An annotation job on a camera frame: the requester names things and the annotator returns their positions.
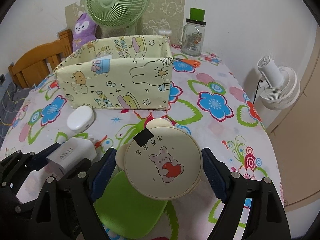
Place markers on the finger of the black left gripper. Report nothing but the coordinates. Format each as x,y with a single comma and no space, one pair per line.
52,215
16,167

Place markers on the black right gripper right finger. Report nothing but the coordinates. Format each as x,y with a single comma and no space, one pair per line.
266,219

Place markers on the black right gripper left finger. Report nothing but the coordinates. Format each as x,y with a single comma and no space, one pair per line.
87,186

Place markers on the white 45W charger box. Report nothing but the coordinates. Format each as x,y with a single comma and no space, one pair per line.
70,153

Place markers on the white round earbuds case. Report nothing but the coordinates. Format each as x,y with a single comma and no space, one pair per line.
80,119

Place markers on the cream round bunny mirror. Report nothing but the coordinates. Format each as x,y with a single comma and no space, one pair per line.
161,162

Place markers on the green flat plastic object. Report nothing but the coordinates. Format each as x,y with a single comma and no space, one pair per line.
125,211

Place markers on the blue plaid cloth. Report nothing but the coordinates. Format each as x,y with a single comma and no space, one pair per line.
13,108

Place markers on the wooden chair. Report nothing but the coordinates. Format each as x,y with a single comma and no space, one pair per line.
37,63

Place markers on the yellow cartoon storage box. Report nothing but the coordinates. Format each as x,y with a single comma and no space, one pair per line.
125,72

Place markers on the floral tablecloth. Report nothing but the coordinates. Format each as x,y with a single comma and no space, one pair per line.
205,101

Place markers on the white small fan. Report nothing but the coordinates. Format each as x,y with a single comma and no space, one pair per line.
280,86

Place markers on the purple plush rabbit toy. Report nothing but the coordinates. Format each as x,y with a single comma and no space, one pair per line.
84,31

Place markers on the glass jar with green lid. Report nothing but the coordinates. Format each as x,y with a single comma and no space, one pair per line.
193,33

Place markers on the green desk fan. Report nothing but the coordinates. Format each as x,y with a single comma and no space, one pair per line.
117,13

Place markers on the beige cartoon cardboard panel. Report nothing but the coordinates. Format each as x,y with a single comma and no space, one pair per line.
159,15

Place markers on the orange handled scissors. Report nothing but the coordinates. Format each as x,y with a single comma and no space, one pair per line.
193,63

